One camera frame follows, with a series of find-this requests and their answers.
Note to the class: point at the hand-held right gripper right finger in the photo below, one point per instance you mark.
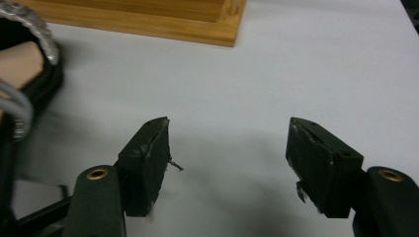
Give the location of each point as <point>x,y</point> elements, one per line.
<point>321,171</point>

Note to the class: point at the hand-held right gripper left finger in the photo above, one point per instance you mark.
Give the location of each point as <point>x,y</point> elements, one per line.
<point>141,171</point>

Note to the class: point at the wooden shoe rack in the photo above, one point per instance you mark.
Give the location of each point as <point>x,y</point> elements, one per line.
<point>158,24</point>

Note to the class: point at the black sandal with silver heel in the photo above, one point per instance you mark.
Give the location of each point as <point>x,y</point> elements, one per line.
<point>19,62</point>

